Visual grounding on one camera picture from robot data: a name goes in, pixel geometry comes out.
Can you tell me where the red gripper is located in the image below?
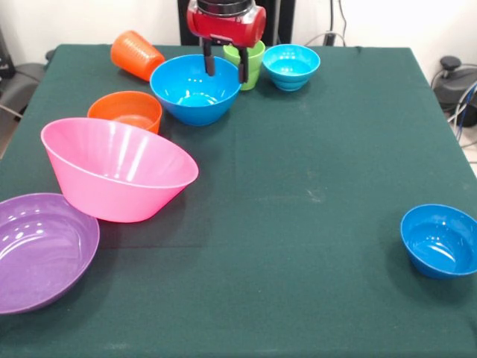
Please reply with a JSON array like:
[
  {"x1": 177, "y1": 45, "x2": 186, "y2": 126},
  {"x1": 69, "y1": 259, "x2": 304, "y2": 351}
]
[{"x1": 186, "y1": 0, "x2": 268, "y2": 84}]

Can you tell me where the large light blue bowl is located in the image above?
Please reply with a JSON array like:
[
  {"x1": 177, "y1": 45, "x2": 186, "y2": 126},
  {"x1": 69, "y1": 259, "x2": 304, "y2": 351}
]
[{"x1": 149, "y1": 54, "x2": 243, "y2": 127}]

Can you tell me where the orange plastic cup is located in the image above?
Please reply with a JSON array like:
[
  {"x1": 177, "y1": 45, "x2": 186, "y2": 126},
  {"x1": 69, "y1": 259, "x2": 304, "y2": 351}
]
[{"x1": 110, "y1": 30, "x2": 166, "y2": 82}]

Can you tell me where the orange plastic bowl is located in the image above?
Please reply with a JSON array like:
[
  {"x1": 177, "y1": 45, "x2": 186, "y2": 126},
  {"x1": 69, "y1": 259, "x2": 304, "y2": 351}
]
[{"x1": 86, "y1": 90, "x2": 163, "y2": 135}]

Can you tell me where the large pink plastic bowl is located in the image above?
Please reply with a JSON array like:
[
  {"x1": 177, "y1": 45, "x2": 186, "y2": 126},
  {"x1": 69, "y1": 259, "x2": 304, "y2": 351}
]
[{"x1": 40, "y1": 117, "x2": 200, "y2": 224}]

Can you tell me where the large purple plastic bowl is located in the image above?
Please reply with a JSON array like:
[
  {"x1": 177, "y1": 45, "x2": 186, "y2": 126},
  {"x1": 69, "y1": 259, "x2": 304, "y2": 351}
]
[{"x1": 0, "y1": 192, "x2": 101, "y2": 316}]

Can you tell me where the green plastic cup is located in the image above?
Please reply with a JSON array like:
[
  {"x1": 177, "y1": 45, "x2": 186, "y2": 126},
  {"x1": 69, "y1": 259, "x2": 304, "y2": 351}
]
[{"x1": 223, "y1": 40, "x2": 266, "y2": 92}]

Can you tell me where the small cyan ribbed bowl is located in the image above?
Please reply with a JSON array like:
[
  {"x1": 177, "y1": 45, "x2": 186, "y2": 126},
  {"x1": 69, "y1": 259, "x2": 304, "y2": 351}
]
[{"x1": 262, "y1": 43, "x2": 321, "y2": 92}]

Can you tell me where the dark green tablecloth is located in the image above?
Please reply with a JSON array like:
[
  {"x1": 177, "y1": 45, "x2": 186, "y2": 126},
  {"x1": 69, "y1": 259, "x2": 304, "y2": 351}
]
[{"x1": 0, "y1": 43, "x2": 477, "y2": 358}]

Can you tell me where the grey office chair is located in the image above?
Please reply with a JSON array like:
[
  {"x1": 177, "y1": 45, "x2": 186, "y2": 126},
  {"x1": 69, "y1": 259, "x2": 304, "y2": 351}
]
[{"x1": 0, "y1": 25, "x2": 55, "y2": 120}]

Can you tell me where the small dark blue bowl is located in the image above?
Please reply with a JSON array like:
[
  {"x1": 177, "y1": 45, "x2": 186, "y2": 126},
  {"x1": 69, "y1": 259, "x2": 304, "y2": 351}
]
[{"x1": 400, "y1": 204, "x2": 477, "y2": 280}]

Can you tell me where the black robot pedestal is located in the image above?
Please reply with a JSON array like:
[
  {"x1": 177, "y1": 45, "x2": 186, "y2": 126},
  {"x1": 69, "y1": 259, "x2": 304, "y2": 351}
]
[{"x1": 177, "y1": 0, "x2": 296, "y2": 46}]

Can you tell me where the black power cable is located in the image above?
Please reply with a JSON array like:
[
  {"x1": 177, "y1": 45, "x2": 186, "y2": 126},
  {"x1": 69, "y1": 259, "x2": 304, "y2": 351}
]
[{"x1": 323, "y1": 0, "x2": 348, "y2": 46}]

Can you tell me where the blue cable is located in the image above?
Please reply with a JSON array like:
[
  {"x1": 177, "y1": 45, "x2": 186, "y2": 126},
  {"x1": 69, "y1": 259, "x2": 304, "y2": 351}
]
[{"x1": 446, "y1": 81, "x2": 477, "y2": 150}]

